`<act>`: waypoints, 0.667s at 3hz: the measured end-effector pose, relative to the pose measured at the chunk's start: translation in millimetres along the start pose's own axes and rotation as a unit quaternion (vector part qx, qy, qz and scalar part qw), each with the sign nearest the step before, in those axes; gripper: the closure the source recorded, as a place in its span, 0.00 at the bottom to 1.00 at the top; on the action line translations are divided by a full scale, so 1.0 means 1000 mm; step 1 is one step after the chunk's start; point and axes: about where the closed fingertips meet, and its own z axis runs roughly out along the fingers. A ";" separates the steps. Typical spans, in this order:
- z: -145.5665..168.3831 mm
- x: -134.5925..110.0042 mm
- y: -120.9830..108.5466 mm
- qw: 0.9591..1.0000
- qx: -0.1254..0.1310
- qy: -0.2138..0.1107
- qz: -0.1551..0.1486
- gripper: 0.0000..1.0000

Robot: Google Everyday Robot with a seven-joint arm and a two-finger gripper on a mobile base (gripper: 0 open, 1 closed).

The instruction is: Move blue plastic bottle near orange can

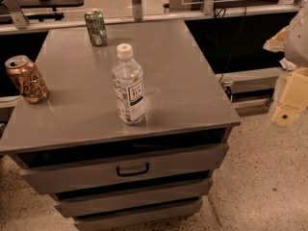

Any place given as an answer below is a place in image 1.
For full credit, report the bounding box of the grey metal rail frame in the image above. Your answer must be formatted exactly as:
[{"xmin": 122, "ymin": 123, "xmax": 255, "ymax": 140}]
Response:
[{"xmin": 0, "ymin": 0, "xmax": 307, "ymax": 35}]

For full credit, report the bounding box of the middle grey drawer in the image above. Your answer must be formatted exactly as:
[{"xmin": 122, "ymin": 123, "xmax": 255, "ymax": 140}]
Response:
[{"xmin": 55, "ymin": 177, "xmax": 213, "ymax": 217}]

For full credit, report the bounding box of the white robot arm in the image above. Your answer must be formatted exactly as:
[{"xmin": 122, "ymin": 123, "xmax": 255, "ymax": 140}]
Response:
[{"xmin": 263, "ymin": 5, "xmax": 308, "ymax": 127}]

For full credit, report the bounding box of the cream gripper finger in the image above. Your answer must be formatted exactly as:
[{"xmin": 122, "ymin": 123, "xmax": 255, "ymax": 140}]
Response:
[
  {"xmin": 270, "ymin": 67, "xmax": 308, "ymax": 127},
  {"xmin": 263, "ymin": 27, "xmax": 288, "ymax": 52}
]

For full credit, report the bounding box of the clear plastic water bottle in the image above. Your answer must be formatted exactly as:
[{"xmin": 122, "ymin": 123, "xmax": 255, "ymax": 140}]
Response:
[{"xmin": 112, "ymin": 43, "xmax": 145, "ymax": 124}]

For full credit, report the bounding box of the black drawer handle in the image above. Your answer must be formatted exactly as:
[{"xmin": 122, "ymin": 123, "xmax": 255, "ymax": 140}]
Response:
[{"xmin": 115, "ymin": 163, "xmax": 149, "ymax": 177}]

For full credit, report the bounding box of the grey drawer cabinet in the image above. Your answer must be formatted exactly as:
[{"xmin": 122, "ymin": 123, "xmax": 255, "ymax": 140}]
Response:
[{"xmin": 1, "ymin": 21, "xmax": 240, "ymax": 231}]

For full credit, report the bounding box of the green soda can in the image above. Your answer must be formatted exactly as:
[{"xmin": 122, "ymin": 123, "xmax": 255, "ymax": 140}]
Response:
[{"xmin": 84, "ymin": 9, "xmax": 107, "ymax": 46}]

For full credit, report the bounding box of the black hanging cable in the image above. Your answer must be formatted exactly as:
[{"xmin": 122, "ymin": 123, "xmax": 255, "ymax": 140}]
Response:
[{"xmin": 213, "ymin": 6, "xmax": 248, "ymax": 84}]

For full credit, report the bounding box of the grey drawer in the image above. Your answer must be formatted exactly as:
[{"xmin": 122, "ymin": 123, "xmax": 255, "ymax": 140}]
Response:
[
  {"xmin": 21, "ymin": 142, "xmax": 229, "ymax": 194},
  {"xmin": 74, "ymin": 197, "xmax": 202, "ymax": 231},
  {"xmin": 55, "ymin": 177, "xmax": 213, "ymax": 217}
]

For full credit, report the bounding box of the top grey drawer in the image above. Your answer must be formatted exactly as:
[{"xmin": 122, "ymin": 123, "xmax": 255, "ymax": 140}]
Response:
[{"xmin": 21, "ymin": 142, "xmax": 229, "ymax": 194}]

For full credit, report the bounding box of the bottom grey drawer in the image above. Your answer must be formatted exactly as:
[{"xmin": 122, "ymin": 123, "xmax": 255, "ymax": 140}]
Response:
[{"xmin": 74, "ymin": 197, "xmax": 202, "ymax": 231}]

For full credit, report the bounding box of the orange soda can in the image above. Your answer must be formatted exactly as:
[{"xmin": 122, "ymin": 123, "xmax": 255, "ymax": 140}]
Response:
[{"xmin": 5, "ymin": 55, "xmax": 49, "ymax": 104}]

